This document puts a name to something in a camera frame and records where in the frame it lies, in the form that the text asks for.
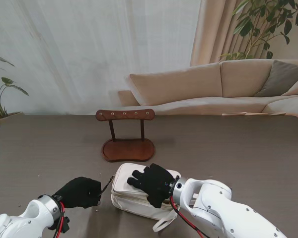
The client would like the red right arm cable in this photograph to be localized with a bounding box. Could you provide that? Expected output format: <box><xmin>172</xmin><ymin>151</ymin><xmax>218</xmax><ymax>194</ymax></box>
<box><xmin>170</xmin><ymin>197</ymin><xmax>209</xmax><ymax>238</ymax></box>

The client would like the grey sofa cushion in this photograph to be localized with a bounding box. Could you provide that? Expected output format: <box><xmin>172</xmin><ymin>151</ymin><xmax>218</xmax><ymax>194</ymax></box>
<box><xmin>254</xmin><ymin>59</ymin><xmax>298</xmax><ymax>98</ymax></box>

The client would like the tall dark-leaved house plant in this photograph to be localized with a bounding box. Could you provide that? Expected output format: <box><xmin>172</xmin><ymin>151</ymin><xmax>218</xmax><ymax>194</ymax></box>
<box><xmin>218</xmin><ymin>0</ymin><xmax>298</xmax><ymax>62</ymax></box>

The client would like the beige curtain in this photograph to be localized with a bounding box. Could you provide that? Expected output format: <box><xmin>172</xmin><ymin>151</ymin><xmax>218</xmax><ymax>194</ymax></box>
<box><xmin>190</xmin><ymin>0</ymin><xmax>298</xmax><ymax>67</ymax></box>

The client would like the beige sofa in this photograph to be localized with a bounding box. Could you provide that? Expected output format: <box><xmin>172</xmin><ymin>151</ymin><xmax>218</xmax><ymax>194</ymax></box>
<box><xmin>118</xmin><ymin>59</ymin><xmax>298</xmax><ymax>122</ymax></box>

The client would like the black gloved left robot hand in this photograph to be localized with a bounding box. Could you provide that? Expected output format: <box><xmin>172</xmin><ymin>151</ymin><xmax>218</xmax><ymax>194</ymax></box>
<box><xmin>52</xmin><ymin>177</ymin><xmax>102</xmax><ymax>210</ymax></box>

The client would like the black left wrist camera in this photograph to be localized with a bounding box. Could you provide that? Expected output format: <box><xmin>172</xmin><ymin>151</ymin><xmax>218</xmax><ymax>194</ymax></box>
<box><xmin>58</xmin><ymin>216</ymin><xmax>70</xmax><ymax>234</ymax></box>

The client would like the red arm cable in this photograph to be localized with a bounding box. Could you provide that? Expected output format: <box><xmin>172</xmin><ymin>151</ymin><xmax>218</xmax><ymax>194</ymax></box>
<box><xmin>53</xmin><ymin>201</ymin><xmax>67</xmax><ymax>238</ymax></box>
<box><xmin>170</xmin><ymin>197</ymin><xmax>209</xmax><ymax>238</ymax></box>

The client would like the red left arm cable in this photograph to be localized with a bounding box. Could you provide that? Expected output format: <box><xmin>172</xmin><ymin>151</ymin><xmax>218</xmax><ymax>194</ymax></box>
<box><xmin>53</xmin><ymin>201</ymin><xmax>67</xmax><ymax>238</ymax></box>

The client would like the potted broad-leaf plant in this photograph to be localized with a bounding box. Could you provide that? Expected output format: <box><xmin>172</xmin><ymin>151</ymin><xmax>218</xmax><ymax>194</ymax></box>
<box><xmin>0</xmin><ymin>52</ymin><xmax>30</xmax><ymax>126</ymax></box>

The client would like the white sheer curtain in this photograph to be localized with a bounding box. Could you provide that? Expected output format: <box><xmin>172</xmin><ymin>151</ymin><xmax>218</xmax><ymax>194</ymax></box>
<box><xmin>0</xmin><ymin>0</ymin><xmax>202</xmax><ymax>116</ymax></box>

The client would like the brown wooden necklace stand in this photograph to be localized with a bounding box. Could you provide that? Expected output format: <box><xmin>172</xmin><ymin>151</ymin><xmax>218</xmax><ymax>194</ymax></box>
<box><xmin>95</xmin><ymin>108</ymin><xmax>156</xmax><ymax>163</ymax></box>

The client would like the white leather handbag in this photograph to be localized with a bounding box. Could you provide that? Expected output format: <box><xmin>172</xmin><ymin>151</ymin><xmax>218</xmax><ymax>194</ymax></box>
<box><xmin>99</xmin><ymin>163</ymin><xmax>182</xmax><ymax>233</ymax></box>

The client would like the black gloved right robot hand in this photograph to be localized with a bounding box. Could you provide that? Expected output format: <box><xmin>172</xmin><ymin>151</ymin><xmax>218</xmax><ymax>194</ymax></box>
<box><xmin>127</xmin><ymin>163</ymin><xmax>181</xmax><ymax>209</ymax></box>

